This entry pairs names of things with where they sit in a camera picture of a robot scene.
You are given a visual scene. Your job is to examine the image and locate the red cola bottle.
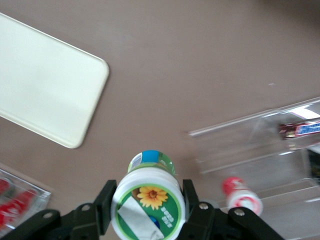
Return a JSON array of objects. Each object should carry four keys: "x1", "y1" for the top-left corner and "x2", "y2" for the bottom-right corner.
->
[
  {"x1": 0, "y1": 201, "x2": 23, "y2": 226},
  {"x1": 12, "y1": 189, "x2": 39, "y2": 213}
]

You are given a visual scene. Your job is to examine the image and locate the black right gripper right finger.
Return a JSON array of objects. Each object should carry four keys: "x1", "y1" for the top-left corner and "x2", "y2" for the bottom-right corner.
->
[{"x1": 179, "y1": 178, "x2": 286, "y2": 240}]

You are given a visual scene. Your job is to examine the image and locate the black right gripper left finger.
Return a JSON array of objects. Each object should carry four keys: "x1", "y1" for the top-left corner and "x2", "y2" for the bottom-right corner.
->
[{"x1": 0, "y1": 179, "x2": 118, "y2": 240}]

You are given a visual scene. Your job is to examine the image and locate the green gum bottle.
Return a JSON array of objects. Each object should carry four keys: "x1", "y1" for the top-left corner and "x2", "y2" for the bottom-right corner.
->
[{"x1": 111, "y1": 149, "x2": 187, "y2": 239}]

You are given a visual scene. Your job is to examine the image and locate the clear acrylic stepped stand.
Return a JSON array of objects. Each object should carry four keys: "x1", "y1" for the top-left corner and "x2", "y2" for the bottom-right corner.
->
[{"x1": 187, "y1": 96, "x2": 320, "y2": 216}]

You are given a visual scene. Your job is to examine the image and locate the red gum bottle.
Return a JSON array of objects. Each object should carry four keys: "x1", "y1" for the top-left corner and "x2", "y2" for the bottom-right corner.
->
[{"x1": 221, "y1": 176, "x2": 265, "y2": 222}]

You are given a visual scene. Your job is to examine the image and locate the cream plastic tray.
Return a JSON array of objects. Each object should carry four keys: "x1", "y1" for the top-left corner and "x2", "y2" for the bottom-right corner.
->
[{"x1": 0, "y1": 12, "x2": 110, "y2": 150}]

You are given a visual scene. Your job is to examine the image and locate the snickers chocolate bar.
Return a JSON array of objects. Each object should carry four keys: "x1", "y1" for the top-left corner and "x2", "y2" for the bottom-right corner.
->
[{"x1": 277, "y1": 120, "x2": 320, "y2": 141}]

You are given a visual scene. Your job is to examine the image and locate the clear acrylic bottle rack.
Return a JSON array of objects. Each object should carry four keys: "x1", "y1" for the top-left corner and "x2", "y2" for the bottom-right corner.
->
[{"x1": 0, "y1": 161, "x2": 53, "y2": 231}]

